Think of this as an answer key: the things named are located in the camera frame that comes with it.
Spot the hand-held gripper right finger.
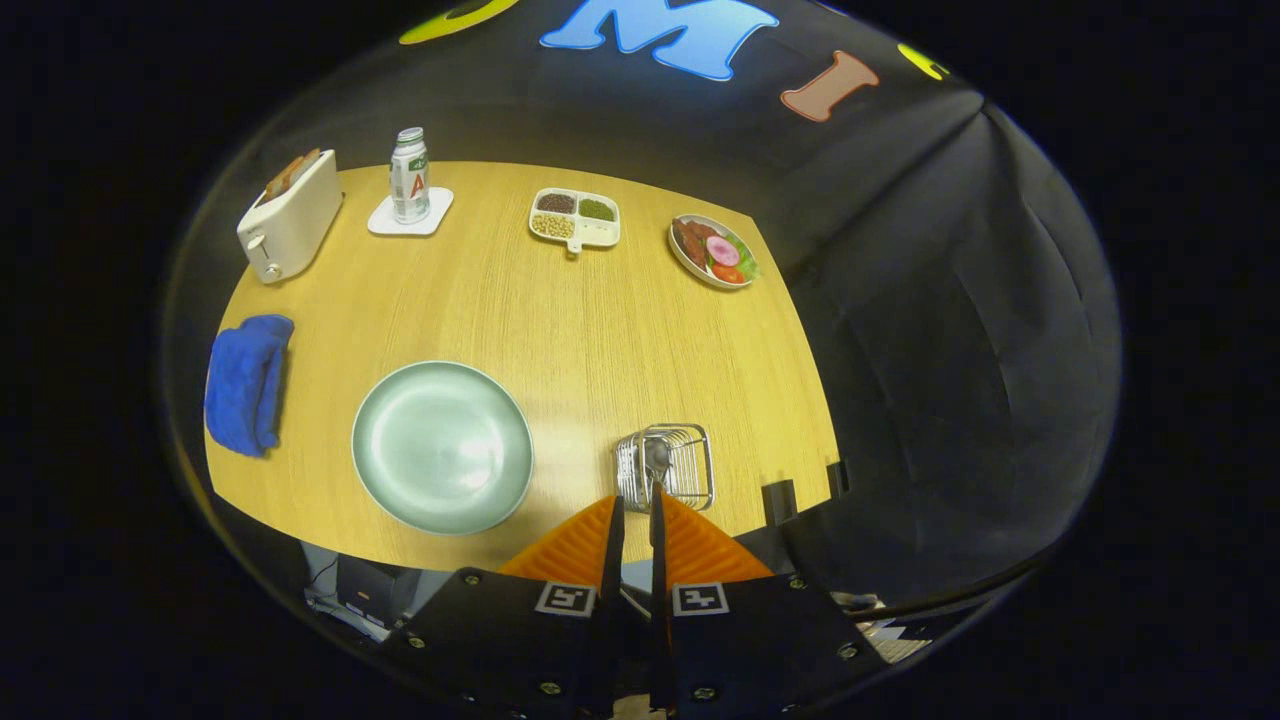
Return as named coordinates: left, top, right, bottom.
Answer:
left=650, top=488, right=888, bottom=717

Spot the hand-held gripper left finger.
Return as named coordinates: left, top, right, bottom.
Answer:
left=385, top=495, right=628, bottom=720

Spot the metal spoon with dark handle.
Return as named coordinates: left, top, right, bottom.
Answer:
left=643, top=438, right=673, bottom=547

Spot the pale green plate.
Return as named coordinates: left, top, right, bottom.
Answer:
left=351, top=360, right=535, bottom=536

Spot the black box under table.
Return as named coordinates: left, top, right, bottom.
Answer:
left=335, top=555, right=423, bottom=633

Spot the white plate of food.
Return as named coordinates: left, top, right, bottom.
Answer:
left=667, top=214, right=761, bottom=291

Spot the white divided dish with beans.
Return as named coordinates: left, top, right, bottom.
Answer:
left=528, top=188, right=622, bottom=255

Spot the white square coaster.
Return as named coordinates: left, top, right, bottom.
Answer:
left=367, top=186, right=455, bottom=238

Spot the blue cloth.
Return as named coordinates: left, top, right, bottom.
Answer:
left=204, top=314, right=296, bottom=459

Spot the white milk bottle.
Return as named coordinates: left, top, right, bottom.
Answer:
left=389, top=127, right=432, bottom=225

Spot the white toaster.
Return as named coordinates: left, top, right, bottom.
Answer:
left=236, top=148, right=344, bottom=286

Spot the metal wire basket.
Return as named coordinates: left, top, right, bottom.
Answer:
left=613, top=423, right=716, bottom=513

